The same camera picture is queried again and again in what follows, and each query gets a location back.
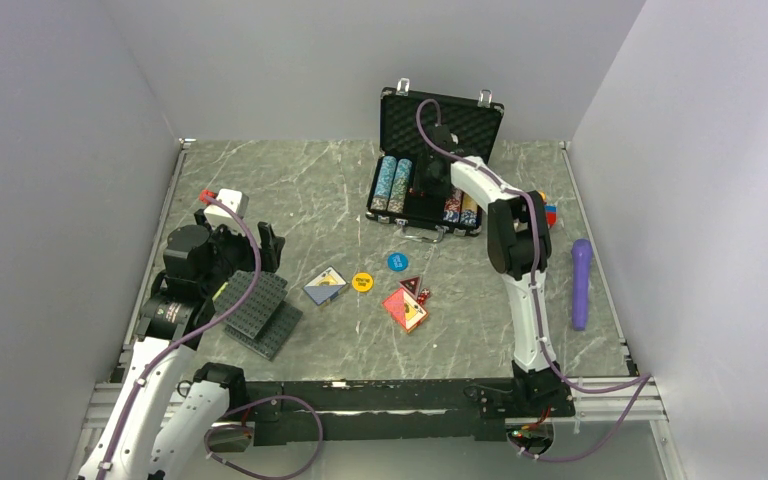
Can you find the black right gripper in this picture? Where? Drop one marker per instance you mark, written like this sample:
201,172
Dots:
438,192

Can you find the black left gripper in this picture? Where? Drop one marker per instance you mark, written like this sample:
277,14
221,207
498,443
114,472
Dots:
270,246

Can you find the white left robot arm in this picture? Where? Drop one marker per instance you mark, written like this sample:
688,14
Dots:
141,440

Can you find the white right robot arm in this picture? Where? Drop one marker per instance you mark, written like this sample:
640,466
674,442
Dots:
518,247

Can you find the black poker chip case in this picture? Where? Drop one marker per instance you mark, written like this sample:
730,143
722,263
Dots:
474,123

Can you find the green and grey chip stack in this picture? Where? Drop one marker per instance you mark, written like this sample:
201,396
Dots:
400,186

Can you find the purple red blue chip stack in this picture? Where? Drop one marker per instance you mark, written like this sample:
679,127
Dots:
452,206

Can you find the large dark grey baseplate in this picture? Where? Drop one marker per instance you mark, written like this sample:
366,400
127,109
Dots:
251,317

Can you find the blue and grey chip stack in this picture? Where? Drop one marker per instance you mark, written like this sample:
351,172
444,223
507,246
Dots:
383,183

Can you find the yellow and blue chip stack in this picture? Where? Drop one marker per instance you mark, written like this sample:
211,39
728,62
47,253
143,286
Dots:
469,211

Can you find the lower dark grey baseplate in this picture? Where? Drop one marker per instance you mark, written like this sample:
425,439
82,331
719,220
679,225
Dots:
275,333

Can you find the yellow big blind button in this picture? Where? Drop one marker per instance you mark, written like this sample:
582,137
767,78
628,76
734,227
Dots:
362,282

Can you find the blue small blind button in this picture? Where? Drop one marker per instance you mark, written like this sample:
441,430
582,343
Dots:
397,262

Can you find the black triangular all-in marker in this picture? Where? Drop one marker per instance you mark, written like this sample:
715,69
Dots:
412,285

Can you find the colourful toy brick figure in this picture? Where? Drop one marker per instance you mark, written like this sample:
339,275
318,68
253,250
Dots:
550,210

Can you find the red backed card deck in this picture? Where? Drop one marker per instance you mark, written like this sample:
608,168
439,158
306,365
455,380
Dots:
405,309

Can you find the purple toy microphone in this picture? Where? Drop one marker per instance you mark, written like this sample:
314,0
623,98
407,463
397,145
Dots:
582,256

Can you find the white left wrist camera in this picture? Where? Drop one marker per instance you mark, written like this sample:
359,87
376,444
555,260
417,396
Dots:
224,207

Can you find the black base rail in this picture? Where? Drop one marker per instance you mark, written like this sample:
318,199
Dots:
481,409

